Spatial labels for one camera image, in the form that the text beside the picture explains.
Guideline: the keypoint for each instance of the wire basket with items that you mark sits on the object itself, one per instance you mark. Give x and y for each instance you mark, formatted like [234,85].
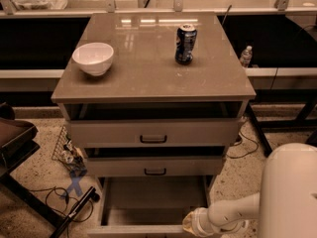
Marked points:
[67,154]

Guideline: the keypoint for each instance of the blue tape cross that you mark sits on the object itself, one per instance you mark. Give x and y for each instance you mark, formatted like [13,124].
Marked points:
[75,177]

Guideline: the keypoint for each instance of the grey drawer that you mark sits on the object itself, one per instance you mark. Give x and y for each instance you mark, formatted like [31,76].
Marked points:
[153,133]
[155,166]
[148,207]

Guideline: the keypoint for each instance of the clear plastic water bottle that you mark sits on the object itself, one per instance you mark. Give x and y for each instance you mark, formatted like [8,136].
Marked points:
[246,56]

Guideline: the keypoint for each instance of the dark chair left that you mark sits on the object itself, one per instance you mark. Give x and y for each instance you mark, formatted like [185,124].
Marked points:
[16,145]

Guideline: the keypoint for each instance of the black table leg right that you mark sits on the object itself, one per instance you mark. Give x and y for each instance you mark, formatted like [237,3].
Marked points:
[260,132]

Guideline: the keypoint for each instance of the grey drawer cabinet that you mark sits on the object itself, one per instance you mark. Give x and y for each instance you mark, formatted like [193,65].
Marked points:
[145,82]

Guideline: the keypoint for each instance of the black stand leg left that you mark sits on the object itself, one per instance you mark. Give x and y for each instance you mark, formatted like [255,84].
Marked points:
[90,195]

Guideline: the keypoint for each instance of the blue soda can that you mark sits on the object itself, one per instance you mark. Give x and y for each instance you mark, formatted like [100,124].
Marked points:
[185,40]

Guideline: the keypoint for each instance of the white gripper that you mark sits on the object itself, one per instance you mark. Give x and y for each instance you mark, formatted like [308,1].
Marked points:
[200,220]

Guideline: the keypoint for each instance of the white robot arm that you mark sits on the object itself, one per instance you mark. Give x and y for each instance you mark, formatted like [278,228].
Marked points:
[285,207]

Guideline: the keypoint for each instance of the white ceramic bowl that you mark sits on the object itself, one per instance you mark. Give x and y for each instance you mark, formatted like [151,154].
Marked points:
[94,58]

